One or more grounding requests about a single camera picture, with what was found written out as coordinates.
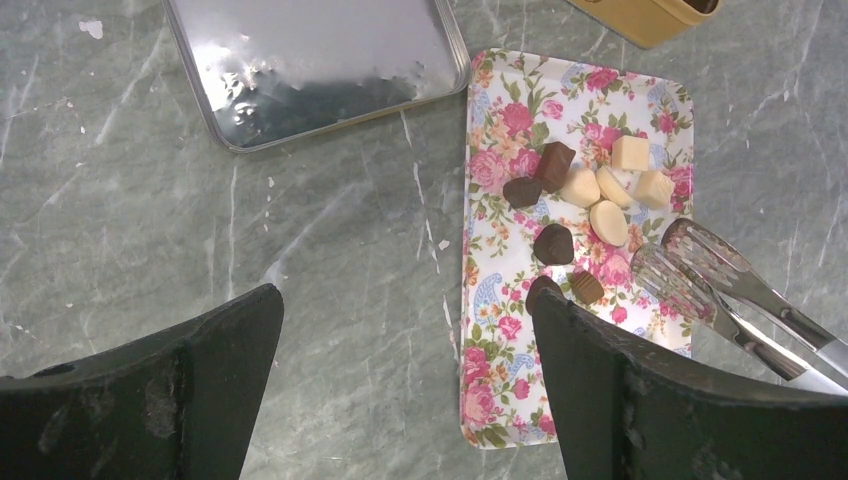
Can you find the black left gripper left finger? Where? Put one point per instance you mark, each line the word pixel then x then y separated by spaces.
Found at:
pixel 180 403

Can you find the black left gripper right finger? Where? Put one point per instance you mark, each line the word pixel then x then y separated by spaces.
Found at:
pixel 626 408

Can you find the metal tongs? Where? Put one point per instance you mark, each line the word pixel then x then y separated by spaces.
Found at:
pixel 695 272

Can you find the small brown chocolate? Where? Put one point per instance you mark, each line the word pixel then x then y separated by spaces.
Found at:
pixel 586 288

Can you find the dark chocolate lower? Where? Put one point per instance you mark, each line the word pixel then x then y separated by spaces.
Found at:
pixel 538 286

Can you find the dark round chocolate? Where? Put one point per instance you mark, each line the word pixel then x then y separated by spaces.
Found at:
pixel 554 246

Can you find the white oval chocolate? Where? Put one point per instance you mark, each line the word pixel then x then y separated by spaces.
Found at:
pixel 608 222

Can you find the white cube chocolate right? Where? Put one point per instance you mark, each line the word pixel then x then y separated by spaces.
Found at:
pixel 654 190

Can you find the white round chocolate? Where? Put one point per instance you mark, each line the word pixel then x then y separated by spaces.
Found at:
pixel 581 188

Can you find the white tilted chocolate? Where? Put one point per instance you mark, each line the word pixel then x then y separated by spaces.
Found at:
pixel 611 188

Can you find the dark heart chocolate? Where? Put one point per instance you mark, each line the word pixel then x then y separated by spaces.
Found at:
pixel 522 192

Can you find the white square chocolate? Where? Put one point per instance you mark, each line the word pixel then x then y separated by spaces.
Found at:
pixel 631 153

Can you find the dark rectangular chocolate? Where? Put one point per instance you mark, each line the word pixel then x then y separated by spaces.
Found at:
pixel 553 166

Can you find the gold chocolate tin box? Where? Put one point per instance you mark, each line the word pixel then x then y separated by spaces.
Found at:
pixel 648 23

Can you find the floral rectangular tray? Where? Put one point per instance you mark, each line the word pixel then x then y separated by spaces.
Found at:
pixel 518 103

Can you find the silver tin lid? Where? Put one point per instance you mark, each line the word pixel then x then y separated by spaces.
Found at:
pixel 267 72

